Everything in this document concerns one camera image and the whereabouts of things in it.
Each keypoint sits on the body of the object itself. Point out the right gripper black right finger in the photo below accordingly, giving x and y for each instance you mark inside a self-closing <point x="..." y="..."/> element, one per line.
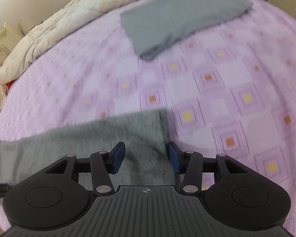
<point x="176" y="158"/>

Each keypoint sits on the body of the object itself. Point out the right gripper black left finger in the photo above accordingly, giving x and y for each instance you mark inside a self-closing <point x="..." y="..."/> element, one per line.
<point x="117" y="155"/>

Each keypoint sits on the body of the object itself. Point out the purple patterned bed sheet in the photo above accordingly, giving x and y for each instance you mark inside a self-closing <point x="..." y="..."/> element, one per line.
<point x="228" y="89"/>

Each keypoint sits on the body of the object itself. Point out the folded blue-grey garment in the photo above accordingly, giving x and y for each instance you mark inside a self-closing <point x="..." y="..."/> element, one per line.
<point x="156" y="25"/>

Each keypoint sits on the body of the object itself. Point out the beige tufted headboard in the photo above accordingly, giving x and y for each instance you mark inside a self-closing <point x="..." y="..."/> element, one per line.
<point x="9" y="38"/>

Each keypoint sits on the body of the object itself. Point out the cream quilted comforter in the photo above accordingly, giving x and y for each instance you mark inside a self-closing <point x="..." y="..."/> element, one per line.
<point x="43" y="37"/>

